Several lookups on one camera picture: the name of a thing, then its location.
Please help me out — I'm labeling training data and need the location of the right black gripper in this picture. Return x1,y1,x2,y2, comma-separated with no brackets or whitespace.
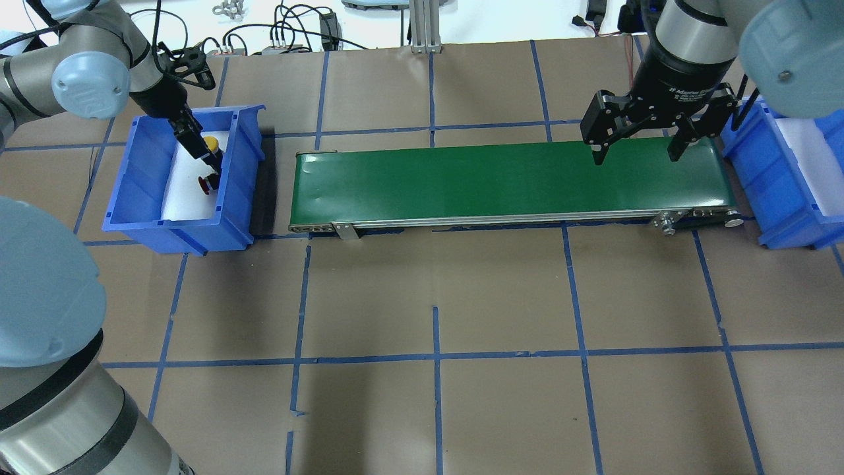
580,46,736,166

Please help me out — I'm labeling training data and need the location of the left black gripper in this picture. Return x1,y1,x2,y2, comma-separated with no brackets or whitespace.
129,45,224,175

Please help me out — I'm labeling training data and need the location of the yellow push button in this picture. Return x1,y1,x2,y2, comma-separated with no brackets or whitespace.
200,136,220,162

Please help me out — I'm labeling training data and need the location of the red push button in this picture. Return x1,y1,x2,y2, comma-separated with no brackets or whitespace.
198,174,221,195

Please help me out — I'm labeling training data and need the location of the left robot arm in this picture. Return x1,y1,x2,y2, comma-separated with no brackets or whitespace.
1,1,223,177

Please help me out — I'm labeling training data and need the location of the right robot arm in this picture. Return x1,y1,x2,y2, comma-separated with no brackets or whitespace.
580,1,843,165

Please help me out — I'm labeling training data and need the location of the blue bin with buttons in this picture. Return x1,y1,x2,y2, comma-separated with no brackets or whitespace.
102,104,265,255

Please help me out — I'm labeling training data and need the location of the green conveyor belt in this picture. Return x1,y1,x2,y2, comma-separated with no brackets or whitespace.
289,137,742,238

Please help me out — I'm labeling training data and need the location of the white foam pad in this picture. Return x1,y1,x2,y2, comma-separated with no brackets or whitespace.
161,143,218,220

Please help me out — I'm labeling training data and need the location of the blue destination bin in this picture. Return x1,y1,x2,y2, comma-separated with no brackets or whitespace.
721,100,843,249

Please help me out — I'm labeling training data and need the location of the white foam pad destination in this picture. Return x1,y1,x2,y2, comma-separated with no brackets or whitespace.
775,117,843,216

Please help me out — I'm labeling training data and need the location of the aluminium profile post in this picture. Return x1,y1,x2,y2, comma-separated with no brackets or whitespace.
409,0,442,53

